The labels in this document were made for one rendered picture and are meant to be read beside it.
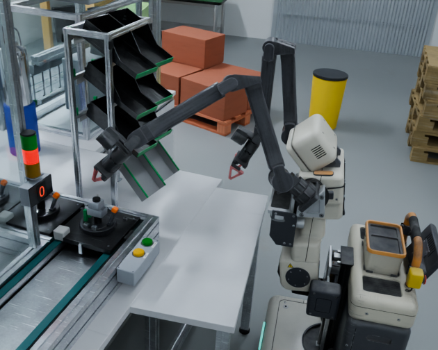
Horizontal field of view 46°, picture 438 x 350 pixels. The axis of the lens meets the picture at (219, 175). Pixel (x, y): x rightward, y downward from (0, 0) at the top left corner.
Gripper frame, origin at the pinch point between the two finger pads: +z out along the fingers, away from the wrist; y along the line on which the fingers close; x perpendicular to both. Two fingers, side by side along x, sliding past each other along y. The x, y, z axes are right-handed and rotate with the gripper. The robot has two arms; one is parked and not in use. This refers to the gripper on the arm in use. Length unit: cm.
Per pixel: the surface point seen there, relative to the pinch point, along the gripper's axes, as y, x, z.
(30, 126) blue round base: -58, -45, 58
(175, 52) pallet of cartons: -380, -59, 125
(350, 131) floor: -384, 129, 35
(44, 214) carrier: 4.1, -2.9, 27.3
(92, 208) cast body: 2.3, 7.6, 8.5
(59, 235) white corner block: 11.8, 6.6, 20.6
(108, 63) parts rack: -18.3, -27.7, -26.8
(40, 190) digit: 19.7, -8.6, 3.5
